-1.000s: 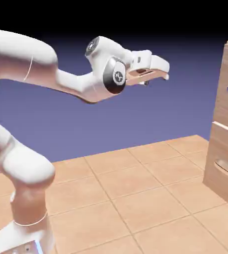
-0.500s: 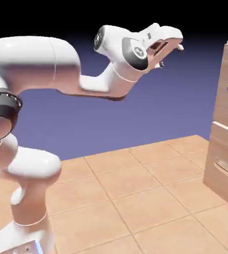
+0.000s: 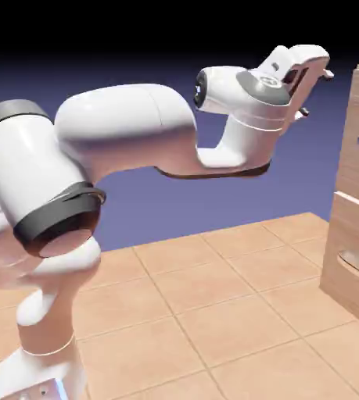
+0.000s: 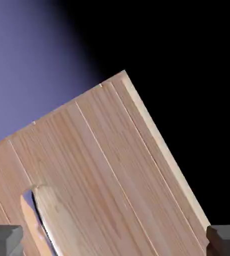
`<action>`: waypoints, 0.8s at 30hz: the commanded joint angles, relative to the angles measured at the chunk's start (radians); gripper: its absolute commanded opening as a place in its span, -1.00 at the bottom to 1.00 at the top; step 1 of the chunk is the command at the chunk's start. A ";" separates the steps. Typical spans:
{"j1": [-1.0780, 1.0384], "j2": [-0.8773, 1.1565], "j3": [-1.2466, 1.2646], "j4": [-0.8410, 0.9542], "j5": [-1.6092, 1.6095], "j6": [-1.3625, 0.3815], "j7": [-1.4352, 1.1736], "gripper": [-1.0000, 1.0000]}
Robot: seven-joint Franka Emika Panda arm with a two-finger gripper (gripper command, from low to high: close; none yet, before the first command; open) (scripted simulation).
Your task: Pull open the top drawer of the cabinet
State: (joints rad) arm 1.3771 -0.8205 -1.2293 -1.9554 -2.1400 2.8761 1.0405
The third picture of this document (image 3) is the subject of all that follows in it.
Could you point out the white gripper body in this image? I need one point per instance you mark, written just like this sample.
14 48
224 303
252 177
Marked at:
312 57

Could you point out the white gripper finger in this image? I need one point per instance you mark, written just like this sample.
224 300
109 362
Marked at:
328 74
302 112

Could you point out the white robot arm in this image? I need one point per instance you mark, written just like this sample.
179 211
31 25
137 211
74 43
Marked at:
110 125

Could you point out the light wood cabinet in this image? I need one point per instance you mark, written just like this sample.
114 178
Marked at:
354 175

